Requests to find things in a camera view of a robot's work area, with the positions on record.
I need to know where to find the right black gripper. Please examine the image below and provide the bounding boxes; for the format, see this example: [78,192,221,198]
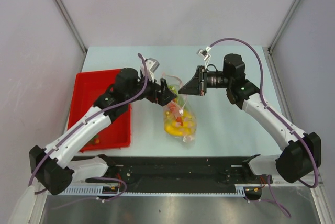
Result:
[179,65,232,96]

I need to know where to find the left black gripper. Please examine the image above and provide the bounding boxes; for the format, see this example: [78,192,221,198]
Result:
[125,71,175,106]

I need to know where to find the green cucumber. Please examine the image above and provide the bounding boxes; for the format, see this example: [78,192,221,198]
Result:
[168,85,180,96]

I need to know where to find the orange carrot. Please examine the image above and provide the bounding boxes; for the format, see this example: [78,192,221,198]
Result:
[168,102,184,127]

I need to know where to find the clear zip top bag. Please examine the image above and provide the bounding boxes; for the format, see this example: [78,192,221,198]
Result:
[162,73,197,144]

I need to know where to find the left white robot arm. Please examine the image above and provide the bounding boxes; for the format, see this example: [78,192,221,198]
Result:
[28,68,176,195]

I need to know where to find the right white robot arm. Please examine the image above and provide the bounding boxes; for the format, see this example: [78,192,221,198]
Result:
[178,54,321,183]

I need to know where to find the red plastic tray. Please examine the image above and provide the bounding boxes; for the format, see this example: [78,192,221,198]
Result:
[67,69,131,153]

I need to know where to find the red strawberries with leaves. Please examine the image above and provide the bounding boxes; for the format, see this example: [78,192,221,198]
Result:
[87,135,100,145]

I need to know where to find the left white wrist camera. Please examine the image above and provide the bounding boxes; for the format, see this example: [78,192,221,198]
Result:
[141,58,160,81]

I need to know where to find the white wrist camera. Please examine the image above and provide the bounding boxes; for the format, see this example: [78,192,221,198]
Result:
[197,46,211,68]
[141,58,160,81]

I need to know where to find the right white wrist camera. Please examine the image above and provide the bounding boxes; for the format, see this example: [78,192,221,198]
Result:
[197,46,211,68]

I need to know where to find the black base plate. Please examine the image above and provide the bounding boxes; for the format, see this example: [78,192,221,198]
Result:
[101,155,268,193]

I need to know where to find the white slotted cable duct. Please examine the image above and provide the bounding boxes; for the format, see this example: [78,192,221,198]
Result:
[60,185,245,197]

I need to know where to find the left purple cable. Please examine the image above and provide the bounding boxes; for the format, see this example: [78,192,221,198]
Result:
[28,53,150,204]

